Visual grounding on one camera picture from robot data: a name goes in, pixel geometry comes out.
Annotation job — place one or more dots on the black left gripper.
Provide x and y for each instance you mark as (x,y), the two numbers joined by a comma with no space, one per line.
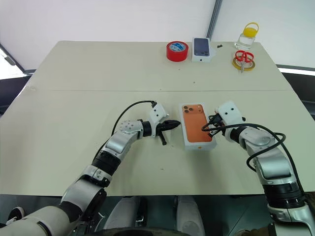
(161,127)

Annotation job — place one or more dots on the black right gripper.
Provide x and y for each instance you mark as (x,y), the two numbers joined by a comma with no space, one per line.
(218,120)

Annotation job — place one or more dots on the white box lid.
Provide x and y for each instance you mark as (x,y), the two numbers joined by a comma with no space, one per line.
(195,127)

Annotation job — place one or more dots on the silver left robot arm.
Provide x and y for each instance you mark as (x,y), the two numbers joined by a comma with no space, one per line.
(115,145)

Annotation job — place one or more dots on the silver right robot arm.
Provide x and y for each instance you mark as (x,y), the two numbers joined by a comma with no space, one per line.
(273,157)

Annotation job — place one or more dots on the white box blue phone print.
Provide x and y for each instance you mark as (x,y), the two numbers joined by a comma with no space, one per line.
(201,50)

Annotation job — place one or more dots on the yellow tape roll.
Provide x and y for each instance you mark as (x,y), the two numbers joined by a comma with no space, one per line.
(235,64)

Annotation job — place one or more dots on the red tape roll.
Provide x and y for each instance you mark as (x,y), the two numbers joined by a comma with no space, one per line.
(176,54)

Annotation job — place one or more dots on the clear jar yellow lid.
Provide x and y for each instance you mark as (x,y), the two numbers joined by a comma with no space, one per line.
(248,32)

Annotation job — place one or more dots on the black white sneaker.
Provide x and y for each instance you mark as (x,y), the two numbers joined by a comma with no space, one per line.
(16,215)

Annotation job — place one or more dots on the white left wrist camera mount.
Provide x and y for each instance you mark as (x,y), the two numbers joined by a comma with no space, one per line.
(158,113)

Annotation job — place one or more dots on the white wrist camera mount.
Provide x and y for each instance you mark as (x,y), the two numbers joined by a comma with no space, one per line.
(230,113)
(158,113)

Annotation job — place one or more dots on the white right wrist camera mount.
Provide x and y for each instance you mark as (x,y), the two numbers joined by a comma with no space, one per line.
(230,113)

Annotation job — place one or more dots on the grey background post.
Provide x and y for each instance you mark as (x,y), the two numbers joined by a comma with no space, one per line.
(214,19)

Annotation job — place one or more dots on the grey window frame bar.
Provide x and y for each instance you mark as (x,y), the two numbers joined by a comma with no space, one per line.
(12,66)

